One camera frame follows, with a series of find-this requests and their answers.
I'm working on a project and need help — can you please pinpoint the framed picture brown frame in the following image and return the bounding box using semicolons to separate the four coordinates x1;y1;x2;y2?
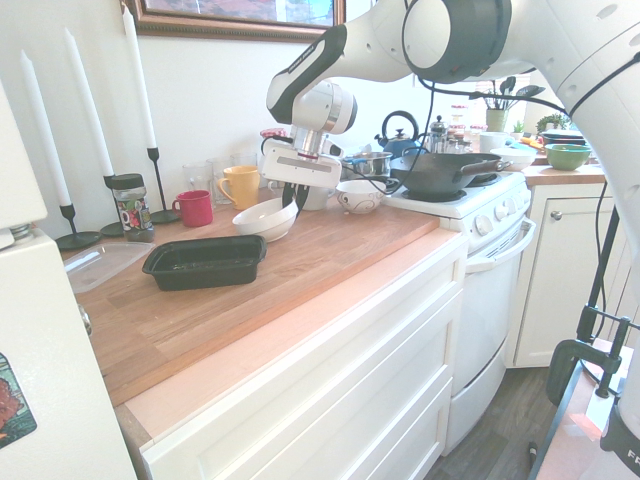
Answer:
119;0;348;44

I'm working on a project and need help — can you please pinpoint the plain white bowl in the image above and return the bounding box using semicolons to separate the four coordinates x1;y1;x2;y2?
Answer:
232;197;299;244

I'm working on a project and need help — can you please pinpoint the steel cooking pot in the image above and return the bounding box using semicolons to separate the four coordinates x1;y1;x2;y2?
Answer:
343;151;395;180

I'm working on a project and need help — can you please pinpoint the green bowl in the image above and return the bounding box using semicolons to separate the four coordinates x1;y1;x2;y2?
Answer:
544;143;593;172

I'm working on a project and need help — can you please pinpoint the large white mug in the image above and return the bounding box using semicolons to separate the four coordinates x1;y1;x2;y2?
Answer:
298;186;337;212

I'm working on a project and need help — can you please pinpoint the white cup by window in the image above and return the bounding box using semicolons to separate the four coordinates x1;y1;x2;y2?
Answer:
478;131;512;153

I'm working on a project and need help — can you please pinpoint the tall white taper candle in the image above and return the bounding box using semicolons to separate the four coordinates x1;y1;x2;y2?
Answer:
122;3;158;150

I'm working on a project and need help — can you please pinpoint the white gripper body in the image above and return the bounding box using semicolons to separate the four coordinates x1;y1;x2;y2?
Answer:
259;144;344;191

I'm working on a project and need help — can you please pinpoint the robot mounting table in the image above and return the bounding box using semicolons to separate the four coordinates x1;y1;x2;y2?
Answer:
527;358;640;480

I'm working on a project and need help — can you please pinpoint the black plastic food box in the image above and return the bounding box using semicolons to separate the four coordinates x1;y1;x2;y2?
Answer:
141;234;269;292

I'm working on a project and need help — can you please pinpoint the white bowl swirl pattern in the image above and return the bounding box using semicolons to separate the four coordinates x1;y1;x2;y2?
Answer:
335;179;387;216

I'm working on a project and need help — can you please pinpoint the green potted plant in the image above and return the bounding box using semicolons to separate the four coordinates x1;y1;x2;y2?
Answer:
535;113;572;135

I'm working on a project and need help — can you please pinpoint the tall jar red checked lid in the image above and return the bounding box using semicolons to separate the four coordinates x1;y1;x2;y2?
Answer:
259;128;291;151

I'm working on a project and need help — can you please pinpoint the white fridge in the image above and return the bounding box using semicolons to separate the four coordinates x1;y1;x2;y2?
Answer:
0;79;139;480

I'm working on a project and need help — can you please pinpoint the white door cabinet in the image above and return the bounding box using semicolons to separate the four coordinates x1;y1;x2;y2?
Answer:
512;182;640;369

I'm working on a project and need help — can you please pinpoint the blue kettle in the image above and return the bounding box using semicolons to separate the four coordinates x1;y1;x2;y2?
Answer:
382;110;430;160

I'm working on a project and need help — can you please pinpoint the colourful fridge magnet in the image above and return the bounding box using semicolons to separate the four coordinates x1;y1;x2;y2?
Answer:
0;352;39;449

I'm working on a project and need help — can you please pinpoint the white stove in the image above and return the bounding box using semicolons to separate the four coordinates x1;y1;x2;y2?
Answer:
382;168;537;456

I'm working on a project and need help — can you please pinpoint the black camera stand pole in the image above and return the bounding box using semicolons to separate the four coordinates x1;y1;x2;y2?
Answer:
577;199;622;342

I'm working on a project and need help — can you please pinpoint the wide white serving bowl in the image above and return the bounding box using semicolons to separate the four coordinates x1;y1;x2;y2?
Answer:
489;147;538;171

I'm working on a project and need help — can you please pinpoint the spice jar with black lid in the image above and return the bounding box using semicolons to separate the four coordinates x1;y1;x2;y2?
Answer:
110;173;156;243

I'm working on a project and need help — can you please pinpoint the medium white taper candle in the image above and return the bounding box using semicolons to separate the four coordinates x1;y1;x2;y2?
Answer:
63;27;115;177

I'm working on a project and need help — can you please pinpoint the pale utensil crock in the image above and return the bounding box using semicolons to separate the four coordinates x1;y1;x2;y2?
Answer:
485;108;510;134

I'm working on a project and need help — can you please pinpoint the white drawer cabinet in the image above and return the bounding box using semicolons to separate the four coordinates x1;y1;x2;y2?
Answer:
139;234;469;480

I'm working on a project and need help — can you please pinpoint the black wok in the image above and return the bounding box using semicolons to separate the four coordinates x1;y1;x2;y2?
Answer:
388;152;511;198

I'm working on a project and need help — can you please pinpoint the clear plastic lid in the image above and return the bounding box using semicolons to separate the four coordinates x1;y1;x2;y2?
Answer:
62;241;157;295

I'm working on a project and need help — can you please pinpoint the medium black candlestick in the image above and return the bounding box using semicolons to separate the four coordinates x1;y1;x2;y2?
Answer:
99;173;126;238

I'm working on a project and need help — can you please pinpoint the short white taper candle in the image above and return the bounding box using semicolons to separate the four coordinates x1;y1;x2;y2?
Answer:
19;48;72;207

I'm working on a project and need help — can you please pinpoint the tall black candlestick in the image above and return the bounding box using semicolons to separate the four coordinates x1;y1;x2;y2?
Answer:
145;146;182;225

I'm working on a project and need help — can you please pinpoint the black screw clamp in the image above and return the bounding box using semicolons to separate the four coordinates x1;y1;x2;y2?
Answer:
547;304;634;406

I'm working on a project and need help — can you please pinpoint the glass French press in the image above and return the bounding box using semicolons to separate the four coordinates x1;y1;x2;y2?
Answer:
427;114;452;155

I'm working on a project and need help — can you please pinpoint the short black candlestick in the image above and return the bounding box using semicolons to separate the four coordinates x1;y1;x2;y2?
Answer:
54;203;104;252

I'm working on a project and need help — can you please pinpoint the dark flat plate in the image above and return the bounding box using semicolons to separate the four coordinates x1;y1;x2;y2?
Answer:
539;130;589;147

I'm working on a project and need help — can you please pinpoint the yellow mug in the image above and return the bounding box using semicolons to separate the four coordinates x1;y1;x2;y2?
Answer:
216;165;262;211

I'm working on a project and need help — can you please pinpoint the red mug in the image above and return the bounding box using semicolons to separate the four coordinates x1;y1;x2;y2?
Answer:
171;189;215;228

